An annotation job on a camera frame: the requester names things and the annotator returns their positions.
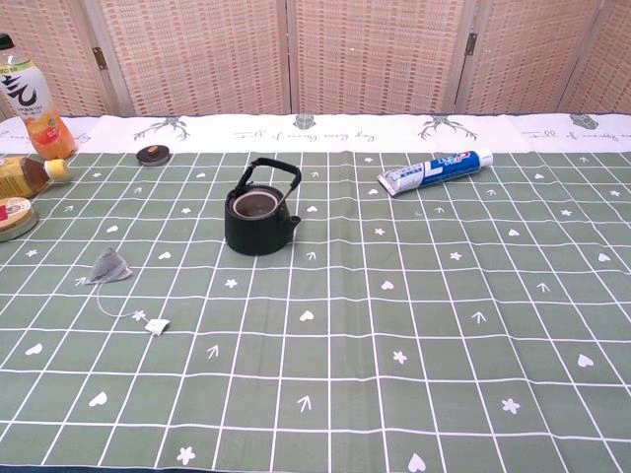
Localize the black cast iron teapot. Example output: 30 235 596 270
224 157 303 256

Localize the yellow drink bottle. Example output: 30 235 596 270
0 155 71 201

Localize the blue white toothpaste tube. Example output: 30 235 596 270
377 149 494 197

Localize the woven folding screen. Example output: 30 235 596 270
0 0 631 119

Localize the green checkered tablecloth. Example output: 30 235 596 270
0 112 631 473

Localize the pyramid tea bag with tag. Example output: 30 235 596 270
83 245 172 338

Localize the orange juice bottle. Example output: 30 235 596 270
0 33 79 160

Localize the black teapot lid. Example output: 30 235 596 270
136 144 173 168

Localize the round tin box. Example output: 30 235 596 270
0 195 39 243

